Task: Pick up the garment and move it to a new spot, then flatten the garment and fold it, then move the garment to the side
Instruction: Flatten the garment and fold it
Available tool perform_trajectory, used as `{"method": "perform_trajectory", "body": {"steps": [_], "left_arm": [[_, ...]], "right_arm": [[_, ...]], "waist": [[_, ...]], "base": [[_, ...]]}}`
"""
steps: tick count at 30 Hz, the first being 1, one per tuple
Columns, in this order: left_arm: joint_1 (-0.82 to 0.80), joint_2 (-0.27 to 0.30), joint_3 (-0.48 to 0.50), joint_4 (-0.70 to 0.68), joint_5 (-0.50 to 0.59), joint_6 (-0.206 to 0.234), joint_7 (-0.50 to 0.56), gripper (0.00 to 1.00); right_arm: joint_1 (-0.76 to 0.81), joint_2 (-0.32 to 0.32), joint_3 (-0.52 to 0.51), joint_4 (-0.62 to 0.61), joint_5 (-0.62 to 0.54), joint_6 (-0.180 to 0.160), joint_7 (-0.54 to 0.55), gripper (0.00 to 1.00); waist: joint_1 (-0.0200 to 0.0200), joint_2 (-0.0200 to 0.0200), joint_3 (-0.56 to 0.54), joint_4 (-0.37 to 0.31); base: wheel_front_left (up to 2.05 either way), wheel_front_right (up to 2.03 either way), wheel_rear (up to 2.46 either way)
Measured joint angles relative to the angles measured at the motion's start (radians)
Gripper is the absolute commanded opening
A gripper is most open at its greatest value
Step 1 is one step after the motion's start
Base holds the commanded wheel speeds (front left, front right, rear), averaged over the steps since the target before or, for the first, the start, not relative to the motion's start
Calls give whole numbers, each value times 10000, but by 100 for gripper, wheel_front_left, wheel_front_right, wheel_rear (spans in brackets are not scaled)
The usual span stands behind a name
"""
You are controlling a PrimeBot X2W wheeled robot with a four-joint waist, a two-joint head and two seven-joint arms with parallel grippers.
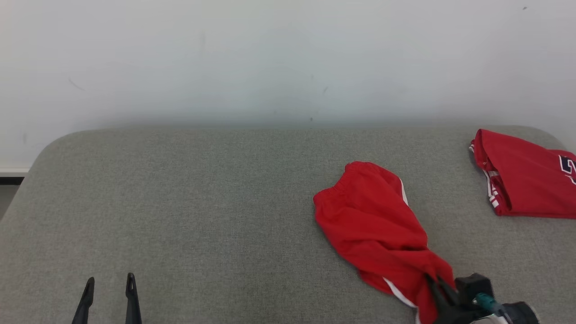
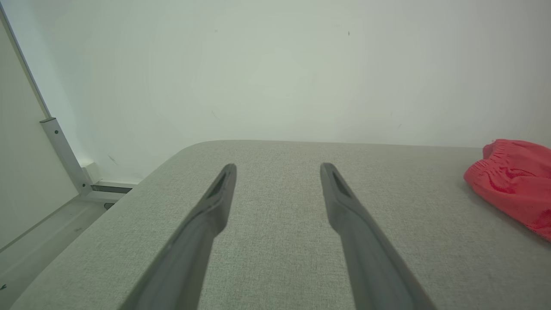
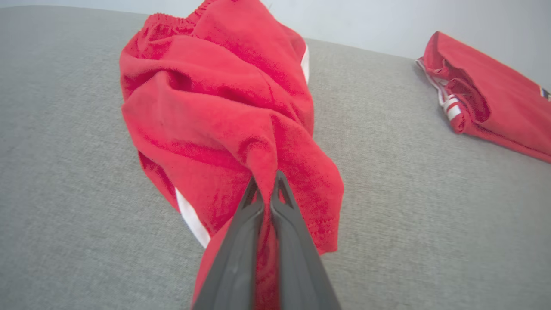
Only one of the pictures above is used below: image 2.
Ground grey metal frame bracket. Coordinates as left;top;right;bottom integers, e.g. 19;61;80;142
40;117;130;204

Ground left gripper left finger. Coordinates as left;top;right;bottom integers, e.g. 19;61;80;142
118;163;237;310

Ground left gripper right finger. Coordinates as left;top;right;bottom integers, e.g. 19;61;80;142
320;162;437;310

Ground white board panel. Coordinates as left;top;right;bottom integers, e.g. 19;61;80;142
0;4;80;250

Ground red shorts with white trim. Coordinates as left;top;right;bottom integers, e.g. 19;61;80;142
463;139;551;242

